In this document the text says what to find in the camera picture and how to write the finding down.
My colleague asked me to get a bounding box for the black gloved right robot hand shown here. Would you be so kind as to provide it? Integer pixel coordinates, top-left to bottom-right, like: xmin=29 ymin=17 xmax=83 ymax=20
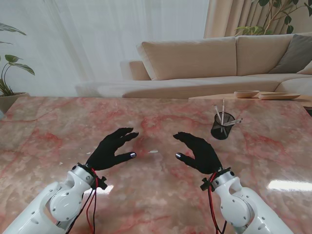
xmin=173 ymin=131 xmax=224 ymax=175

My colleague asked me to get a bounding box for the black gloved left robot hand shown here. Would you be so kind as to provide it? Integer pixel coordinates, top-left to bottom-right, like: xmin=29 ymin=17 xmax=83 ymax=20
xmin=85 ymin=127 xmax=139 ymax=172

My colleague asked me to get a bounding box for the white handled makeup brush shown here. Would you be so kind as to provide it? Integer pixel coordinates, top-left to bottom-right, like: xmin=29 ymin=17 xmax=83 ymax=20
xmin=223 ymin=117 xmax=244 ymax=125
xmin=220 ymin=120 xmax=241 ymax=127
xmin=214 ymin=105 xmax=224 ymax=134
xmin=221 ymin=97 xmax=226 ymax=134

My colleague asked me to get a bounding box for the black mesh brush holder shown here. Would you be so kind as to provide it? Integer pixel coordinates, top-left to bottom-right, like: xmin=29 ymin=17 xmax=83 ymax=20
xmin=210 ymin=111 xmax=236 ymax=141

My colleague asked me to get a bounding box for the wooden bowl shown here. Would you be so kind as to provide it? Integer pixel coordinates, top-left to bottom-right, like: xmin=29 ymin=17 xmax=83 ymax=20
xmin=234 ymin=90 xmax=260 ymax=99

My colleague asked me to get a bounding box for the flat wooden tray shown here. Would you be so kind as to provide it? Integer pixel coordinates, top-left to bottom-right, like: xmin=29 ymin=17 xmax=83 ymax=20
xmin=258 ymin=92 xmax=301 ymax=100

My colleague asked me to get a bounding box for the beige sofa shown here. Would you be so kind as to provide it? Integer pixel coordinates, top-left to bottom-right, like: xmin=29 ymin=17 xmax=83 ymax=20
xmin=75 ymin=33 xmax=312 ymax=99

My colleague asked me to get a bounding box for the beige plant pot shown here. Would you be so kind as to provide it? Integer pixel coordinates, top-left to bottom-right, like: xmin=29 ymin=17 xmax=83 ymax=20
xmin=0 ymin=92 xmax=30 ymax=114

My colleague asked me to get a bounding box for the white sheer curtain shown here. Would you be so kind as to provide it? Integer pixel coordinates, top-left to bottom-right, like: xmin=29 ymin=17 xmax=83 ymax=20
xmin=0 ymin=0 xmax=210 ymax=97

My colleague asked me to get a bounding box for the large leaf green houseplant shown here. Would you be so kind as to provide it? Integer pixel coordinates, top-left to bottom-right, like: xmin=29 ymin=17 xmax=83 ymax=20
xmin=0 ymin=22 xmax=36 ymax=96

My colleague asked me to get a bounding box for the cream sofa cushion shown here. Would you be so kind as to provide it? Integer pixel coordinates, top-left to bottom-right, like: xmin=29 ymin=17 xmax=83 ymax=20
xmin=296 ymin=62 xmax=312 ymax=75

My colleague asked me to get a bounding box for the tall branching green plant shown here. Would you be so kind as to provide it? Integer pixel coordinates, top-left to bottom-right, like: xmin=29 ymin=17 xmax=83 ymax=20
xmin=235 ymin=0 xmax=299 ymax=37

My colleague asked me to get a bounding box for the grey sofa cushion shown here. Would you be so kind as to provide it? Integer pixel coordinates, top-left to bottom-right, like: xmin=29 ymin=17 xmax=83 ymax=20
xmin=269 ymin=34 xmax=312 ymax=74

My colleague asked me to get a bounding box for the beige curtain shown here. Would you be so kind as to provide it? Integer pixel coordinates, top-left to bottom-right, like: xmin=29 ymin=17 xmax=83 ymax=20
xmin=203 ymin=0 xmax=312 ymax=39

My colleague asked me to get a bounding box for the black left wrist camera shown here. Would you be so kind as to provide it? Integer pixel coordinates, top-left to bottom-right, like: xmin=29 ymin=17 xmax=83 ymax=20
xmin=97 ymin=175 xmax=108 ymax=191

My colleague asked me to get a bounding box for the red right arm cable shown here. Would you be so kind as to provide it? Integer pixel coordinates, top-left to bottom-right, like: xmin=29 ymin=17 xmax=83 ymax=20
xmin=208 ymin=172 xmax=221 ymax=234

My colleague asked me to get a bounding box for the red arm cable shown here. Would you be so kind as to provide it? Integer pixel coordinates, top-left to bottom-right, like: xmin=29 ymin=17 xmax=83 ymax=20
xmin=208 ymin=172 xmax=221 ymax=234
xmin=86 ymin=168 xmax=98 ymax=234

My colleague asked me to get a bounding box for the red left arm cable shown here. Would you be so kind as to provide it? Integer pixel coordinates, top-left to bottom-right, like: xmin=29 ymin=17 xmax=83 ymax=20
xmin=86 ymin=168 xmax=98 ymax=234

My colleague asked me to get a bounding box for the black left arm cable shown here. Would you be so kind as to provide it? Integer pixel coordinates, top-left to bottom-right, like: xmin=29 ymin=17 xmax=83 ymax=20
xmin=67 ymin=187 xmax=97 ymax=234

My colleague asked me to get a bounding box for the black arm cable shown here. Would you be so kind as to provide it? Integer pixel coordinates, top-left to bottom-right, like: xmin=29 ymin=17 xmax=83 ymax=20
xmin=67 ymin=187 xmax=97 ymax=234
xmin=207 ymin=187 xmax=229 ymax=234

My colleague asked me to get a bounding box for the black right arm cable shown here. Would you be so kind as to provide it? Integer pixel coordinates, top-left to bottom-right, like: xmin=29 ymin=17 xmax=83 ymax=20
xmin=207 ymin=187 xmax=229 ymax=234

